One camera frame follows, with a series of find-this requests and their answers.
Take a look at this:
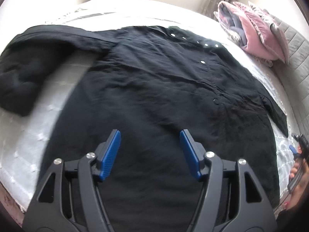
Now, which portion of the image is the black long quilted coat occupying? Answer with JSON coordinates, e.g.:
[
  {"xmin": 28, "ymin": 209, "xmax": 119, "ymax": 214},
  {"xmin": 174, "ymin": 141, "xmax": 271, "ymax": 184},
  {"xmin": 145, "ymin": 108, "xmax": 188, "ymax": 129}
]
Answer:
[{"xmin": 1, "ymin": 25, "xmax": 288, "ymax": 231}]

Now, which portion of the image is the person's right hand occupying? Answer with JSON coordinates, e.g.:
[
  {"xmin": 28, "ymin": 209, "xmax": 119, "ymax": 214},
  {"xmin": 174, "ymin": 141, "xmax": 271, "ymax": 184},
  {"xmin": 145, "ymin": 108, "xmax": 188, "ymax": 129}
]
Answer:
[{"xmin": 285, "ymin": 158, "xmax": 308, "ymax": 210}]

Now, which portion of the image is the grey checked bedspread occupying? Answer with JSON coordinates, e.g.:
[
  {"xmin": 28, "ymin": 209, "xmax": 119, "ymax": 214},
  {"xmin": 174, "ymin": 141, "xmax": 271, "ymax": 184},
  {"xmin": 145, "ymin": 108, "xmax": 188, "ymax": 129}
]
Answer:
[{"xmin": 1, "ymin": 0, "xmax": 299, "ymax": 211}]

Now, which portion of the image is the grey quilted headboard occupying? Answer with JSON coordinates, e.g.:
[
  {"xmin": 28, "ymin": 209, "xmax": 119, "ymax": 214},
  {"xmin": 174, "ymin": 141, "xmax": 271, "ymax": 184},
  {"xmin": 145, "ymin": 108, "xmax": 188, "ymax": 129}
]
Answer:
[{"xmin": 273, "ymin": 16, "xmax": 308, "ymax": 137}]

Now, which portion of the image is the pink velvet pillow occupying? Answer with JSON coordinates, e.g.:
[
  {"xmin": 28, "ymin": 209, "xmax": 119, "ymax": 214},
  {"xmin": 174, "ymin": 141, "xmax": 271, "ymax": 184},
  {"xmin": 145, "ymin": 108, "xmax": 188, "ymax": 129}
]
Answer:
[{"xmin": 233, "ymin": 2, "xmax": 283, "ymax": 61}]

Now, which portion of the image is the folded pink grey quilt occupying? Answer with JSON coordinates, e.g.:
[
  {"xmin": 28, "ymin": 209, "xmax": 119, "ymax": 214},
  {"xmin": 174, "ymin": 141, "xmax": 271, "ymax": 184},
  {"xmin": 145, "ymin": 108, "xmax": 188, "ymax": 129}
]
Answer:
[{"xmin": 213, "ymin": 0, "xmax": 281, "ymax": 62}]

